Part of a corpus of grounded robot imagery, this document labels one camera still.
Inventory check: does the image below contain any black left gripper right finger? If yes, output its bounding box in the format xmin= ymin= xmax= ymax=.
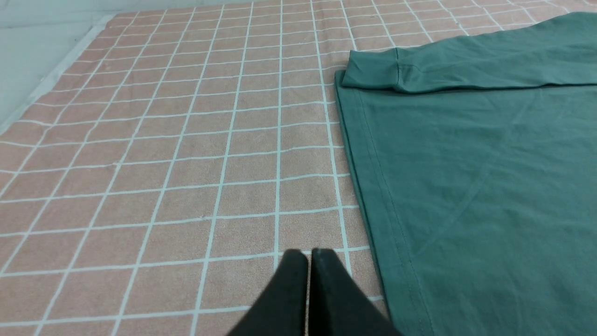
xmin=308 ymin=248 xmax=401 ymax=336

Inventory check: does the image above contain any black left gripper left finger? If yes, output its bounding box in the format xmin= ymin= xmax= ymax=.
xmin=228 ymin=249 xmax=309 ymax=336

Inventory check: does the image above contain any green long-sleeve top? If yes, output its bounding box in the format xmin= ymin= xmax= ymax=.
xmin=335 ymin=12 xmax=597 ymax=336

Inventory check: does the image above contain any pink checkered tablecloth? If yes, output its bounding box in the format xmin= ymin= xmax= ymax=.
xmin=0 ymin=0 xmax=596 ymax=336

